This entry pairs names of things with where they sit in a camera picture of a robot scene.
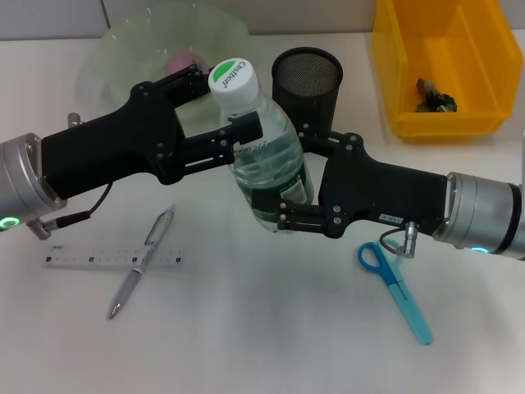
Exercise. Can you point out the yellow plastic bin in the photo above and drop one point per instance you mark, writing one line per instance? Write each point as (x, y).
(443, 49)

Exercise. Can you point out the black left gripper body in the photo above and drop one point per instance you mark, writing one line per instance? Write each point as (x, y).
(110, 143)

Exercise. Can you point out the silver ballpoint pen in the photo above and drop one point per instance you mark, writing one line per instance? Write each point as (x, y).
(139, 262)

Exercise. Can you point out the clear green-label water bottle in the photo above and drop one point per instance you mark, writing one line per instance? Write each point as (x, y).
(270, 164)

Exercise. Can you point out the white and silver left arm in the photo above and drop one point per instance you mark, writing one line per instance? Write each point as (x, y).
(20, 180)

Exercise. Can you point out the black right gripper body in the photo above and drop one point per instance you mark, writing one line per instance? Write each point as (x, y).
(381, 193)

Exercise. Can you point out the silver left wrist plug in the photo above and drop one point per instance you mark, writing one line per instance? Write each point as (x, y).
(75, 122)

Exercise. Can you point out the blue scissors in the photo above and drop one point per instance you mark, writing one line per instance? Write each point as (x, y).
(400, 291)

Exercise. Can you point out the green plastic wrapper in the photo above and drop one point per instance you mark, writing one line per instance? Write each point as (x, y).
(435, 100)

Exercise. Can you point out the black mesh pen holder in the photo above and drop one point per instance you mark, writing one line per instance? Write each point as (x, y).
(307, 78)

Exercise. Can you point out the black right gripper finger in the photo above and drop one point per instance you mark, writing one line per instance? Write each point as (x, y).
(324, 143)
(303, 217)

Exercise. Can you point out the green translucent fruit bowl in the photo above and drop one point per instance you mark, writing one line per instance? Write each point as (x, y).
(123, 53)

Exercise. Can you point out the clear plastic ruler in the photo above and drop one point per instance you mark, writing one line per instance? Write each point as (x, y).
(82, 258)

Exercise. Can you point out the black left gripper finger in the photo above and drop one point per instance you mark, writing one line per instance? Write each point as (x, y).
(184, 84)
(246, 129)

